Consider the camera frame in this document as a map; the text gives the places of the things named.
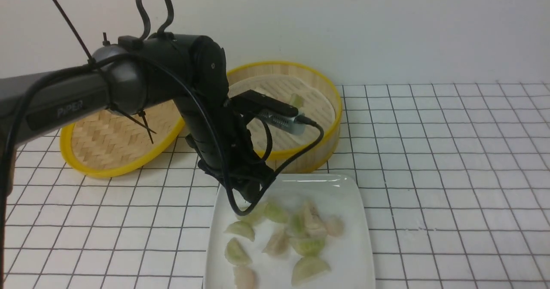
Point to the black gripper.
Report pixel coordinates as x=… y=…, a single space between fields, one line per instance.
x=242 y=169

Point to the white dumpling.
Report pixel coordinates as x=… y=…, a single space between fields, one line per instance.
x=257 y=215

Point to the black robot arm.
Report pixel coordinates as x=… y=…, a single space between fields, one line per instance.
x=134 y=75

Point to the green dumpling plate top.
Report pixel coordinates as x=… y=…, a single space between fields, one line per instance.
x=276 y=213

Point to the green dumpling plate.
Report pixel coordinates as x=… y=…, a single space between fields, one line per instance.
x=241 y=228
x=235 y=254
x=296 y=226
x=276 y=213
x=308 y=246
x=307 y=269

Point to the green dumpling plate middle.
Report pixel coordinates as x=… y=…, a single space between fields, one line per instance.
x=296 y=226

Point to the green dumpling plate lower left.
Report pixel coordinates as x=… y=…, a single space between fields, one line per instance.
x=235 y=254

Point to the pink dumpling plate centre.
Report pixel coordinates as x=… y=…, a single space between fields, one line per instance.
x=277 y=244

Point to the pink dumpling plate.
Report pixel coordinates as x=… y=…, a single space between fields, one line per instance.
x=277 y=244
x=334 y=226
x=244 y=278

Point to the white dumpling plate top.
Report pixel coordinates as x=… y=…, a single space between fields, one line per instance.
x=313 y=223

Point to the white square plate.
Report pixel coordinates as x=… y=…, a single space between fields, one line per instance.
x=349 y=256

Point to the green dumpling plate centre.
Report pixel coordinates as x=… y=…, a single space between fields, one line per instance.
x=308 y=246

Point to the pink dumpling plate bottom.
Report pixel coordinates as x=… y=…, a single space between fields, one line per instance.
x=244 y=278

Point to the pink dumpling plate right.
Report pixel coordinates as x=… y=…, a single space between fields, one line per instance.
x=334 y=226

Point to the green dumpling plate lower right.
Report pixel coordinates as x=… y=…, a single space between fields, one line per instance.
x=307 y=269

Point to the green dumpling in steamer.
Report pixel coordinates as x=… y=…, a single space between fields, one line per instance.
x=296 y=101

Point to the white steamer liner cloth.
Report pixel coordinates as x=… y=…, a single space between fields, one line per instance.
x=316 y=106

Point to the bamboo steamer basket yellow rim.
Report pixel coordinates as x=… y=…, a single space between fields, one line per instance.
x=315 y=158

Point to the bamboo steamer lid yellow rim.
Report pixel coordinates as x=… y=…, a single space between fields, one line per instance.
x=105 y=145

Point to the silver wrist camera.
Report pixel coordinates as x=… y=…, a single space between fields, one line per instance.
x=279 y=115

